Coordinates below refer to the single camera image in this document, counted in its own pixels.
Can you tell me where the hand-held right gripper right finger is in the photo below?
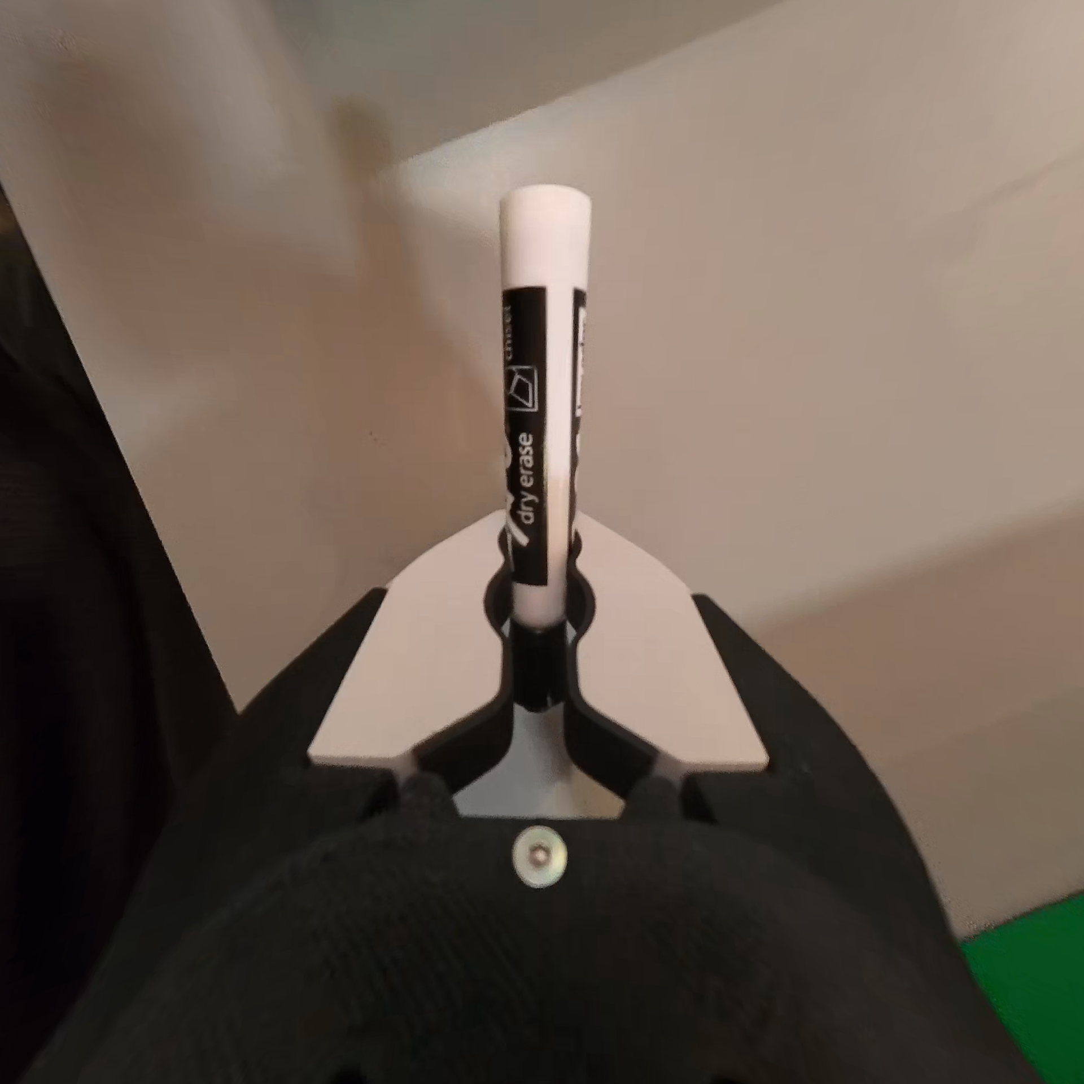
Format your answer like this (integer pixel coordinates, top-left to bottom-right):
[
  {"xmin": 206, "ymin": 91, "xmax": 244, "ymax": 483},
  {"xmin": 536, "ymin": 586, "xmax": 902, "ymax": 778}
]
[{"xmin": 559, "ymin": 525, "xmax": 770, "ymax": 784}]

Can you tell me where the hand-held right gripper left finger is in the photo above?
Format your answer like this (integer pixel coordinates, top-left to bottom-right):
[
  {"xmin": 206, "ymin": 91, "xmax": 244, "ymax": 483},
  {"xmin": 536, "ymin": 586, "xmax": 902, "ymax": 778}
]
[{"xmin": 309, "ymin": 512, "xmax": 515, "ymax": 777}]

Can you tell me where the black dry-erase marker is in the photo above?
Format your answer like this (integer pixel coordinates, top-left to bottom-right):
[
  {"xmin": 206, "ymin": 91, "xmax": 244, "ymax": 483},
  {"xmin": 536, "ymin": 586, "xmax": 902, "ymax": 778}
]
[{"xmin": 500, "ymin": 185, "xmax": 594, "ymax": 713}]

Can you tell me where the green plastic bin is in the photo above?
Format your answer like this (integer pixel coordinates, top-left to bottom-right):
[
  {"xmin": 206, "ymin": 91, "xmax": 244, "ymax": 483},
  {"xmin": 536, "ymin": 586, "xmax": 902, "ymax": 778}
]
[{"xmin": 957, "ymin": 910, "xmax": 1084, "ymax": 1084}]

